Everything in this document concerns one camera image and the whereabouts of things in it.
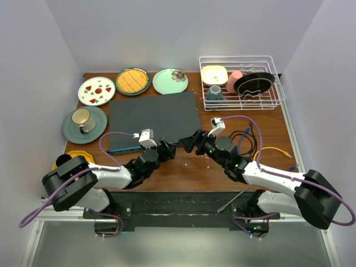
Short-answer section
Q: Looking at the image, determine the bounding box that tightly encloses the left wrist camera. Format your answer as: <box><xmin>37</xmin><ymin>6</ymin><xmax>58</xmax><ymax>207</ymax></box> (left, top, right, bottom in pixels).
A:
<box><xmin>139</xmin><ymin>128</ymin><xmax>157</xmax><ymax>149</ymax></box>

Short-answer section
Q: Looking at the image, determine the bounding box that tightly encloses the pink cup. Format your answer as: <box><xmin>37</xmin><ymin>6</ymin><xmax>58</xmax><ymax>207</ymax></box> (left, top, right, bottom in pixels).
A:
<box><xmin>226</xmin><ymin>71</ymin><xmax>243</xmax><ymax>93</ymax></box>

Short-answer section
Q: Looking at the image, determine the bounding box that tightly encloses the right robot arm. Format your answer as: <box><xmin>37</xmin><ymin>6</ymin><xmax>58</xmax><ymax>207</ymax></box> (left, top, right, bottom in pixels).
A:
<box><xmin>179</xmin><ymin>130</ymin><xmax>341</xmax><ymax>230</ymax></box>

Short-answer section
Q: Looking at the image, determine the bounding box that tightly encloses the cream square bowl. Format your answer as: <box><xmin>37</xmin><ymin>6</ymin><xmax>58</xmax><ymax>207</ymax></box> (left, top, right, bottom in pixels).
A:
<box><xmin>201</xmin><ymin>65</ymin><xmax>229</xmax><ymax>86</ymax></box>

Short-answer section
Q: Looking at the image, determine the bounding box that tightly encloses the white wire dish rack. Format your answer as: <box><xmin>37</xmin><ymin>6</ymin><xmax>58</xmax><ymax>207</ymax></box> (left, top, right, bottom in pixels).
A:
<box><xmin>199</xmin><ymin>56</ymin><xmax>285</xmax><ymax>111</ymax></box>

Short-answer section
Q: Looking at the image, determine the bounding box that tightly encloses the white strawberry pattern plate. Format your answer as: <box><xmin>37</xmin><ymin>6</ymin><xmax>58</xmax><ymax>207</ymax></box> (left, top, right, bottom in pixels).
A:
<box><xmin>77</xmin><ymin>77</ymin><xmax>116</xmax><ymax>106</ymax></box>

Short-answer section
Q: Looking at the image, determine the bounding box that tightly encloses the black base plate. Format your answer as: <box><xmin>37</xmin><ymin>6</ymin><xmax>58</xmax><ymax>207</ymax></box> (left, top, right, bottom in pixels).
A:
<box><xmin>82</xmin><ymin>191</ymin><xmax>280</xmax><ymax>233</ymax></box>

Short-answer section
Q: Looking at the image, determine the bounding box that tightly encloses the yellow scalloped plate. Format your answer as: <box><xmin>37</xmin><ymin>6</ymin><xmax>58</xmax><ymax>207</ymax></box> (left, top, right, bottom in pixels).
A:
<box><xmin>52</xmin><ymin>150</ymin><xmax>95</xmax><ymax>170</ymax></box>

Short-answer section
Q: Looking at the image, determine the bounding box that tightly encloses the black round plate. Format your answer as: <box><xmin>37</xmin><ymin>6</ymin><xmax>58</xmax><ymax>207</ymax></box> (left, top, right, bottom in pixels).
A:
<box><xmin>234</xmin><ymin>72</ymin><xmax>275</xmax><ymax>97</ymax></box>

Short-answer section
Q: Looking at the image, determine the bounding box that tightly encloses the black network switch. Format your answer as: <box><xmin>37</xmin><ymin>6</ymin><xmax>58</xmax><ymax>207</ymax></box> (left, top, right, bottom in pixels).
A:
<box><xmin>109</xmin><ymin>92</ymin><xmax>202</xmax><ymax>144</ymax></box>

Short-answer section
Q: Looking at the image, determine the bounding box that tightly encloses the dark bronze mug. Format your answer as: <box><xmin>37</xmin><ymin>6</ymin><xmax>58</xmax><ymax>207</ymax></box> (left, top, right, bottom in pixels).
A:
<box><xmin>56</xmin><ymin>154</ymin><xmax>72</xmax><ymax>167</ymax></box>

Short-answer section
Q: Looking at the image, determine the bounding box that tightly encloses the mint green flower plate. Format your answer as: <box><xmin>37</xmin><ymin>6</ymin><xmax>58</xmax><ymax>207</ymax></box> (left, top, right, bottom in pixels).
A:
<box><xmin>152</xmin><ymin>69</ymin><xmax>189</xmax><ymax>95</ymax></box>

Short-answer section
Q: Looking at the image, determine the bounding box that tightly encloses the black cable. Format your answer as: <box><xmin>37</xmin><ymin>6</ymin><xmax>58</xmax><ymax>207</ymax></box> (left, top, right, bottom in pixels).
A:
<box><xmin>229</xmin><ymin>119</ymin><xmax>259</xmax><ymax>156</ymax></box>

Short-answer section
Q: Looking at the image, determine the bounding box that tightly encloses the grey green saucer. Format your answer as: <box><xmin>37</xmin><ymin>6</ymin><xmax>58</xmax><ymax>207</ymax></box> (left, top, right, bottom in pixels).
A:
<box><xmin>62</xmin><ymin>106</ymin><xmax>108</xmax><ymax>144</ymax></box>

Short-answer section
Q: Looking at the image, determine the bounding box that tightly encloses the grey ethernet cable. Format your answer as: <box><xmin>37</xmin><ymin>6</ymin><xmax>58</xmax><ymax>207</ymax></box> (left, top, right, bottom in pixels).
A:
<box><xmin>216</xmin><ymin>185</ymin><xmax>253</xmax><ymax>214</ymax></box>

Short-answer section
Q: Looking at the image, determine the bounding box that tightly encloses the cream ceramic mug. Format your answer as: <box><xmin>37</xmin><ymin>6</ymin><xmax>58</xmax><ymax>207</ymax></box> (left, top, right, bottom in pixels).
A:
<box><xmin>71</xmin><ymin>108</ymin><xmax>96</xmax><ymax>135</ymax></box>

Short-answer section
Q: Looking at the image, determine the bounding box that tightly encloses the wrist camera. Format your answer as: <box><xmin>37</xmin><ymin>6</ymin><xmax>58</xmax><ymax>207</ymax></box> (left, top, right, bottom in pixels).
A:
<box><xmin>208</xmin><ymin>117</ymin><xmax>226</xmax><ymax>137</ymax></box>
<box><xmin>139</xmin><ymin>128</ymin><xmax>157</xmax><ymax>149</ymax></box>

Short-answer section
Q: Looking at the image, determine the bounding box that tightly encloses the yellow woven pattern plate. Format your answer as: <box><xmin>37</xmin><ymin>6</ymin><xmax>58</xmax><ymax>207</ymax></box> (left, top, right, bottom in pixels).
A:
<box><xmin>115</xmin><ymin>67</ymin><xmax>151</xmax><ymax>96</ymax></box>

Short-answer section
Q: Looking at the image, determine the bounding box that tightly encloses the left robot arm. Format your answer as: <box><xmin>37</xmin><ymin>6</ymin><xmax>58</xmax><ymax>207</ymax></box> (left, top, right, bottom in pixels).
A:
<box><xmin>42</xmin><ymin>138</ymin><xmax>177</xmax><ymax>218</ymax></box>

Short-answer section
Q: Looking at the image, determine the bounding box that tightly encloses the grey blue mug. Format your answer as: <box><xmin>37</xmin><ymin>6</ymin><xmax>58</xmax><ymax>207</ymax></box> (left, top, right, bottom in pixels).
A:
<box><xmin>206</xmin><ymin>85</ymin><xmax>227</xmax><ymax>101</ymax></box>

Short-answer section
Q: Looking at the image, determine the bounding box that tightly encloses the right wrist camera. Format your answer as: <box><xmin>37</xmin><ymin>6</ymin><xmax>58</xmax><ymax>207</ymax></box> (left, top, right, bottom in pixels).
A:
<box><xmin>208</xmin><ymin>117</ymin><xmax>226</xmax><ymax>137</ymax></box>

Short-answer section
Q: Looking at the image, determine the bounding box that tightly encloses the blue ethernet cable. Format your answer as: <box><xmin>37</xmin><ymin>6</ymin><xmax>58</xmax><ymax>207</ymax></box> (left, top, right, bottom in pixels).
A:
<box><xmin>238</xmin><ymin>127</ymin><xmax>300</xmax><ymax>172</ymax></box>

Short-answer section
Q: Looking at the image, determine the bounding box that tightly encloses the yellow ethernet cable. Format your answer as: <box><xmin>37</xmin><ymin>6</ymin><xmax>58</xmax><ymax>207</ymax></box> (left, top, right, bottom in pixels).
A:
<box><xmin>253</xmin><ymin>146</ymin><xmax>291</xmax><ymax>162</ymax></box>

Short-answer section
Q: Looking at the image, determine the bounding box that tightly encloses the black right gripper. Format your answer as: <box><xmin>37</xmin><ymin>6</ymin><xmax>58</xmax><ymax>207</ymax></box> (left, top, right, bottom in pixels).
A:
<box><xmin>178</xmin><ymin>129</ymin><xmax>228</xmax><ymax>169</ymax></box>

